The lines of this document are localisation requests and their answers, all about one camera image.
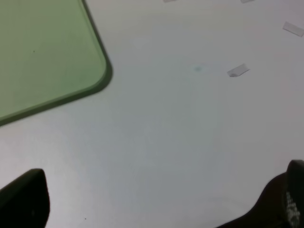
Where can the clear tape piece front left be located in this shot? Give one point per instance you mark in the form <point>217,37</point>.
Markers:
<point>238,71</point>

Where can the light green plastic tray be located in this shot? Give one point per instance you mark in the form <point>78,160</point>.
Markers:
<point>50,54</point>

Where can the clear tape piece centre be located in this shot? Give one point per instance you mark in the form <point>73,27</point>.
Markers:
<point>293,29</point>

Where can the clear tape piece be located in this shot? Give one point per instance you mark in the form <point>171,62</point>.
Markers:
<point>293,29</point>
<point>238,71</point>

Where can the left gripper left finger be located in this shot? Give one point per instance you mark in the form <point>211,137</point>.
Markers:
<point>24,203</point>

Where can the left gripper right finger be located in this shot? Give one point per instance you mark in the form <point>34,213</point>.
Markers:
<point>281,203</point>

